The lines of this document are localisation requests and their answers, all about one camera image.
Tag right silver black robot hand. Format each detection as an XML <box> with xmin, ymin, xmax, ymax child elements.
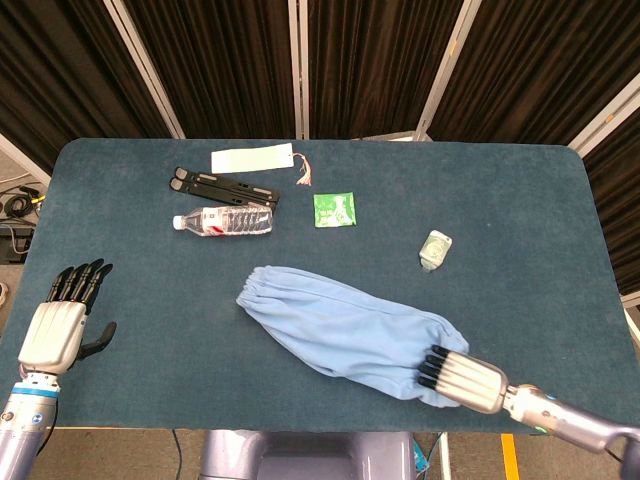
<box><xmin>416</xmin><ymin>344</ymin><xmax>510</xmax><ymax>415</ymax></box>

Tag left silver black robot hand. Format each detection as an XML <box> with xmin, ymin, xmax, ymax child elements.
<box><xmin>17</xmin><ymin>258</ymin><xmax>118</xmax><ymax>375</ymax></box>

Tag light blue sweatpants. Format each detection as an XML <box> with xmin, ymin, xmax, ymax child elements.
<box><xmin>235</xmin><ymin>265</ymin><xmax>471</xmax><ymax>409</ymax></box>

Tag purple grey robot base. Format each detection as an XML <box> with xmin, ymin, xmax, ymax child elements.
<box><xmin>199</xmin><ymin>429</ymin><xmax>419</xmax><ymax>480</ymax></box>

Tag white table leg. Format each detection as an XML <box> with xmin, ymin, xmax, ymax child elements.
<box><xmin>438</xmin><ymin>432</ymin><xmax>452</xmax><ymax>480</ymax></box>

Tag yellow floor tape strip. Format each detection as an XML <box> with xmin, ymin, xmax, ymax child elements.
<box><xmin>501</xmin><ymin>433</ymin><xmax>518</xmax><ymax>480</ymax></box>

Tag black box on floor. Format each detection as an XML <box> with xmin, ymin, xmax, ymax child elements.
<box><xmin>0</xmin><ymin>224</ymin><xmax>36</xmax><ymax>264</ymax></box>

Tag clear plastic water bottle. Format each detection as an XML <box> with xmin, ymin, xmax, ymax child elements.
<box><xmin>172</xmin><ymin>205</ymin><xmax>275</xmax><ymax>237</ymax></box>

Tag green square packet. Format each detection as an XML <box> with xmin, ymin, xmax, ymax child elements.
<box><xmin>312</xmin><ymin>191</ymin><xmax>358</xmax><ymax>229</ymax></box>

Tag black folding stand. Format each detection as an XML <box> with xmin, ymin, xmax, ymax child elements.
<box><xmin>168</xmin><ymin>167</ymin><xmax>281</xmax><ymax>206</ymax></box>

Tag pale bookmark with tassel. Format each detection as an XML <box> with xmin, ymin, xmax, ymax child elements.
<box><xmin>210</xmin><ymin>142</ymin><xmax>314</xmax><ymax>187</ymax></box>

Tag black coiled floor cables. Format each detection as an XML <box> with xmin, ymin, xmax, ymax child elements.
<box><xmin>0</xmin><ymin>182</ymin><xmax>49</xmax><ymax>220</ymax></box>

